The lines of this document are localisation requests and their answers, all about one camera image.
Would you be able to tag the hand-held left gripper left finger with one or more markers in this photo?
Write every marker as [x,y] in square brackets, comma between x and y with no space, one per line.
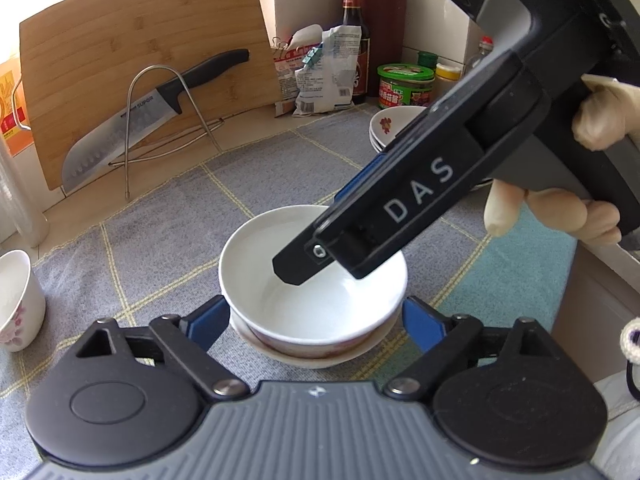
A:
[207,322]

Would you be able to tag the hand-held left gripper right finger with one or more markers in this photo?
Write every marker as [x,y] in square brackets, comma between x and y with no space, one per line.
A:
[422,325]

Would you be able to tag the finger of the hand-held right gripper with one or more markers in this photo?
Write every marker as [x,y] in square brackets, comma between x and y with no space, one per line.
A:
[362,175]
[295,265]

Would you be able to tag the white plate with fruit print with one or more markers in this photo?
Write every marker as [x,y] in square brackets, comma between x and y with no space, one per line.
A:
[392,122]
[379,149]
[376,142]

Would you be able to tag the white bowl with pink flowers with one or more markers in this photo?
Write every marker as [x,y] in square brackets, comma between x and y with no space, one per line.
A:
[300,357]
[320,310]
[20,300]

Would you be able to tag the person's right hand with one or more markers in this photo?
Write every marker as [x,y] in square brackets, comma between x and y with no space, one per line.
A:
[550,210]

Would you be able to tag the jar with yellow lid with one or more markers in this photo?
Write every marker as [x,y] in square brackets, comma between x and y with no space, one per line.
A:
[446,80]

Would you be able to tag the sauce jar with green lid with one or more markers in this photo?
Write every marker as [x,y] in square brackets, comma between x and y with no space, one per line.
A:
[404,87]

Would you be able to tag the clear bottle with red cap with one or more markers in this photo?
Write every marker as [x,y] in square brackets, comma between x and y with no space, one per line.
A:
[480,57]

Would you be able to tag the white printed food bag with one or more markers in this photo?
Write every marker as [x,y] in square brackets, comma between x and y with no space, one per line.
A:
[325,75]

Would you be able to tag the blue grey checked towel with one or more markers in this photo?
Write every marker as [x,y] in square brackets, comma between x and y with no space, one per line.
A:
[175,220]

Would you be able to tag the red and white food bag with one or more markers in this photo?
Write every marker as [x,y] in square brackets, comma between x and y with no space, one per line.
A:
[285,77]

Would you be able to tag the brown knife block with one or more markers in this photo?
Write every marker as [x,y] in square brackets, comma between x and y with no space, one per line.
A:
[382,45]

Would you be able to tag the dark soy sauce bottle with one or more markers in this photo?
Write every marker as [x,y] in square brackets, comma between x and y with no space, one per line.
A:
[355,20]

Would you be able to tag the metal binder clip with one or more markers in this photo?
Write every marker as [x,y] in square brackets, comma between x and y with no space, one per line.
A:
[281,42]

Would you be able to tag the clear plastic wrap roll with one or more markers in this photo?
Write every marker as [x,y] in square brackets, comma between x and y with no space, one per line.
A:
[20,200]

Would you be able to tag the light grey clothing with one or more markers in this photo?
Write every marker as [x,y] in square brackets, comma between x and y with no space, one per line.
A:
[620,435]

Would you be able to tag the bamboo cutting board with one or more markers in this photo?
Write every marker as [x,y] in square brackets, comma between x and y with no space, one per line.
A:
[125,30]

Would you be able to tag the large yellow oil bottle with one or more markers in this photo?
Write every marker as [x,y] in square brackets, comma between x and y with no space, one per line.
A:
[12,110]

